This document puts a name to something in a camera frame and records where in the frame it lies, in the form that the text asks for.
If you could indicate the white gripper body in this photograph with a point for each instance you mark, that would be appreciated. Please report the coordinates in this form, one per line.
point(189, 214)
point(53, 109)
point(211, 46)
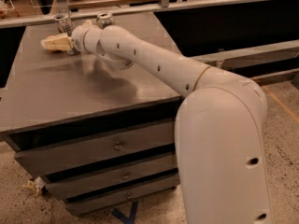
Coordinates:
point(78, 38)

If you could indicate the bottom grey drawer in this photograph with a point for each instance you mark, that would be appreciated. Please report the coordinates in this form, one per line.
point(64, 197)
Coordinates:
point(123, 195)

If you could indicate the top grey drawer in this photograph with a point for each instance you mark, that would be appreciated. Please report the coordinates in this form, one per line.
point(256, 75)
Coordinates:
point(56, 158)

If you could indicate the metal railing frame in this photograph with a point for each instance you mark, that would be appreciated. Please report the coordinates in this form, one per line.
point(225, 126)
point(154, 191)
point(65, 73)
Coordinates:
point(82, 9)

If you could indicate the middle grey drawer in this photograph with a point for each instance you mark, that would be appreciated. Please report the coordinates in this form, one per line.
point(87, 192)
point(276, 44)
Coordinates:
point(74, 187)

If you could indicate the grey drawer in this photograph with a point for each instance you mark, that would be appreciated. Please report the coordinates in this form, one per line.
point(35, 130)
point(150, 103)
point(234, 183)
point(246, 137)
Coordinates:
point(56, 158)
point(123, 195)
point(74, 187)

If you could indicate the grey drawer cabinet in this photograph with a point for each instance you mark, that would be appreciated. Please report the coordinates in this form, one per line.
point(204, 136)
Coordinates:
point(56, 98)

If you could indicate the silver soda can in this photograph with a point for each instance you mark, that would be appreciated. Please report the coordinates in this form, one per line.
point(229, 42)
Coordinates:
point(104, 19)

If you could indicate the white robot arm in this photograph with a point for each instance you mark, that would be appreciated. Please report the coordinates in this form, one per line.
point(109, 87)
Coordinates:
point(218, 127)

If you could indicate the silver blue redbull can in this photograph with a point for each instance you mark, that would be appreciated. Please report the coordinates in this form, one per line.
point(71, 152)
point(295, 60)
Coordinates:
point(64, 23)

